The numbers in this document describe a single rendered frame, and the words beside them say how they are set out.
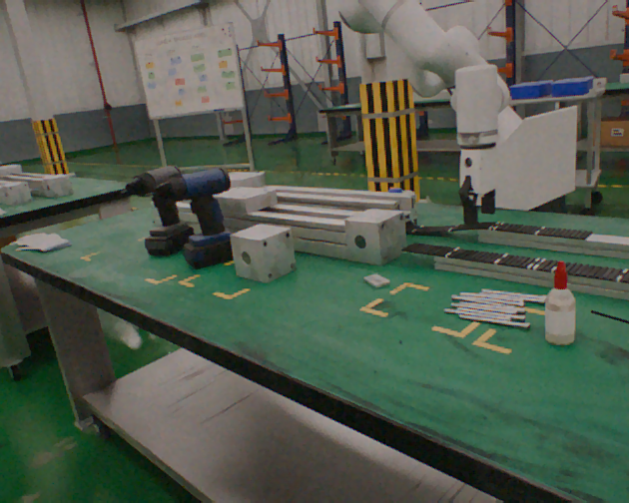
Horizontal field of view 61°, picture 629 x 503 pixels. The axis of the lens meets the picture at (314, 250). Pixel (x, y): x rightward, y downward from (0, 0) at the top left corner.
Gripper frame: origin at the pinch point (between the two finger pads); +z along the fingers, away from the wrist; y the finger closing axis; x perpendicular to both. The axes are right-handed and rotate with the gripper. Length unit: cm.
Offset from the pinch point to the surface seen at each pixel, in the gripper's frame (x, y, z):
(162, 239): 67, -41, 1
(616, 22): 165, 751, -59
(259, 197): 52, -20, -6
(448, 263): -3.3, -20.5, 4.7
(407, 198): 20.3, 2.1, -1.9
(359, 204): 30.0, -5.1, -1.5
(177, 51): 543, 301, -88
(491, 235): -3.7, -2.1, 4.1
